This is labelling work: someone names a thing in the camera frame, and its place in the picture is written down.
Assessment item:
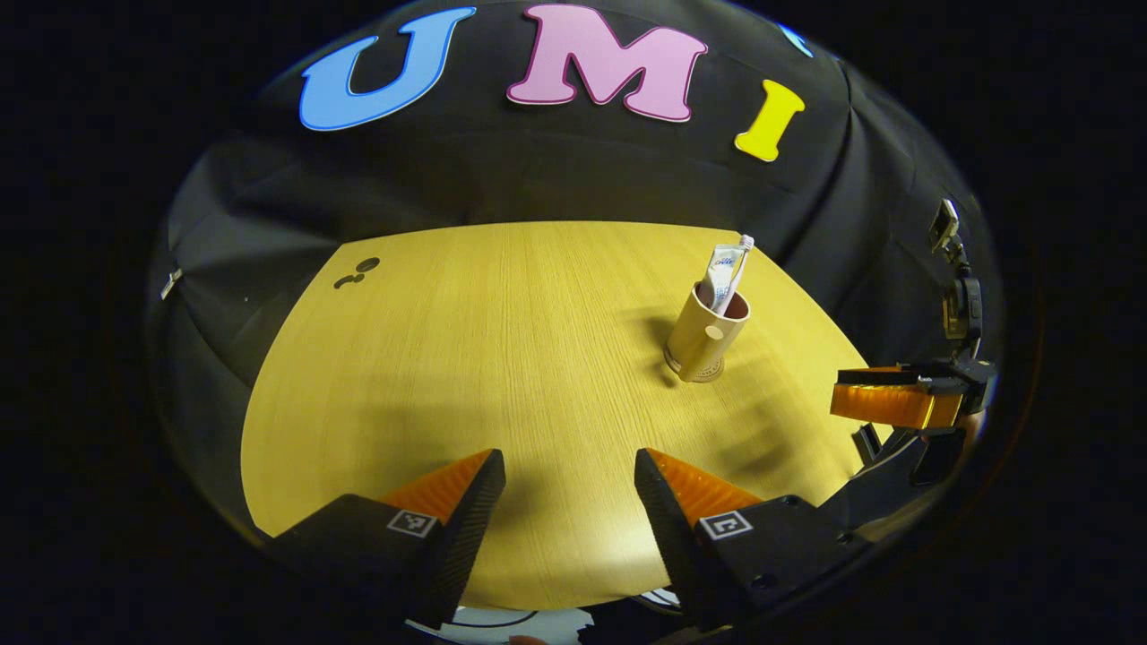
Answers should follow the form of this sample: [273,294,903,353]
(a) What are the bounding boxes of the beige cup with handle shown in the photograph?
[664,280,752,383]

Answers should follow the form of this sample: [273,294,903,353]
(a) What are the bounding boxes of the round cork coaster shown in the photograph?
[664,349,725,384]

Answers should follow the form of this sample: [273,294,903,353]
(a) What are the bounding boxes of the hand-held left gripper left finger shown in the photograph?
[264,448,507,631]

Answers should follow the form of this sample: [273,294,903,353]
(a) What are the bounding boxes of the white toothpaste tube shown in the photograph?
[704,245,745,310]

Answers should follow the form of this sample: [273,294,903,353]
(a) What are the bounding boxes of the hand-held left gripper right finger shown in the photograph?
[634,448,875,632]

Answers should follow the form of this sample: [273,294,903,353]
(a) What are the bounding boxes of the pink toothbrush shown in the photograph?
[714,235,755,314]

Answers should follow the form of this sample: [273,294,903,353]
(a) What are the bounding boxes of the black backdrop cloth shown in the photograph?
[148,0,1000,538]

